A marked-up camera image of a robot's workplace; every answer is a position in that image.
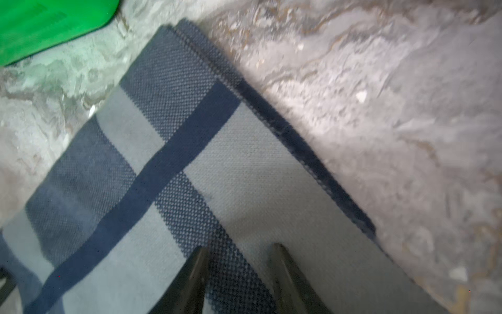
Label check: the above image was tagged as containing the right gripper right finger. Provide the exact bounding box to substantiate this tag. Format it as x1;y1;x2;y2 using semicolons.
271;243;332;313

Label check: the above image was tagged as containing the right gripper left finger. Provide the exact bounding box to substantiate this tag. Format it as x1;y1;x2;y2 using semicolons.
149;246;209;314

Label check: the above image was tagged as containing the grey navy striped scarf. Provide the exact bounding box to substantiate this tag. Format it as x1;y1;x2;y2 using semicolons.
1;20;444;313

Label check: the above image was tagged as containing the green plastic basket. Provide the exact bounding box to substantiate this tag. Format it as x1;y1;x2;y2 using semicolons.
1;1;120;66

